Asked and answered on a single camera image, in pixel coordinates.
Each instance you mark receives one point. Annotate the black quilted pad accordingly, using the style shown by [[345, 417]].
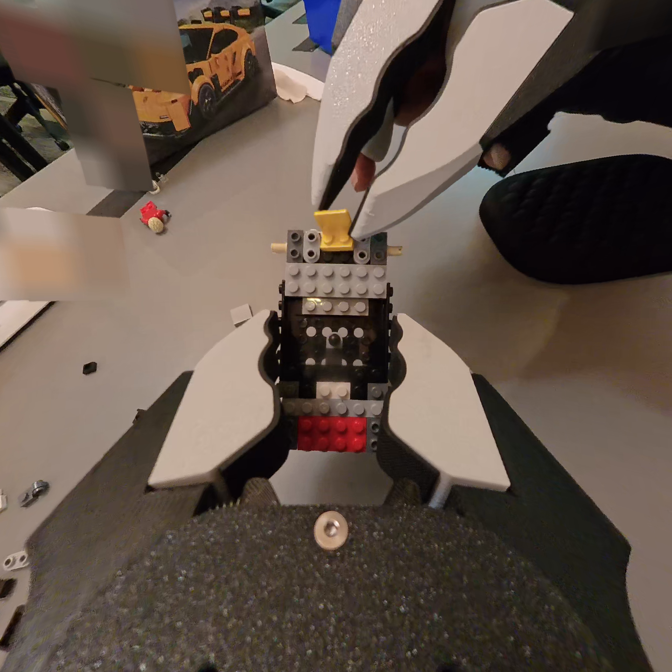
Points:
[[577, 225]]

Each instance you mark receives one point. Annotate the yellow hinge brick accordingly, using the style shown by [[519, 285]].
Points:
[[333, 220]]

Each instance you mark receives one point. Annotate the toy set box yellow car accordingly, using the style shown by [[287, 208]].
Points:
[[231, 57]]

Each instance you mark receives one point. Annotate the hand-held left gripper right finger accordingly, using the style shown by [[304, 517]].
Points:
[[446, 414]]

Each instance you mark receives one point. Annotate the red toy part with wheel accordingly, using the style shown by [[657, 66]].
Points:
[[149, 212]]

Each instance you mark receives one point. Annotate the grey desk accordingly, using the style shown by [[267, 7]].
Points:
[[551, 341]]

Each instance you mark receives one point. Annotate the scattered small brick pieces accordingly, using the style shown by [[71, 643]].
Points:
[[90, 368]]

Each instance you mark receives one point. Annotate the grey square tile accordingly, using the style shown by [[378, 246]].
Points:
[[242, 315]]

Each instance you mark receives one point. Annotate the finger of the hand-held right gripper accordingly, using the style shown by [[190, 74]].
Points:
[[472, 94], [357, 78]]

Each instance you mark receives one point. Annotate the person's right hand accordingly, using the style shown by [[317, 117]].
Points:
[[364, 173]]

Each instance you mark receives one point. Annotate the blue storage bin stack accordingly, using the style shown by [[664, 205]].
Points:
[[323, 23]]

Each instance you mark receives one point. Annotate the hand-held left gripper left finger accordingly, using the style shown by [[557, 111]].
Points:
[[220, 414]]

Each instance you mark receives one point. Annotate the toy brick car chassis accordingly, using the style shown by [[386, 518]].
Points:
[[336, 283]]

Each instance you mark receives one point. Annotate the white crumpled paper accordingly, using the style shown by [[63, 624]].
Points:
[[294, 84]]

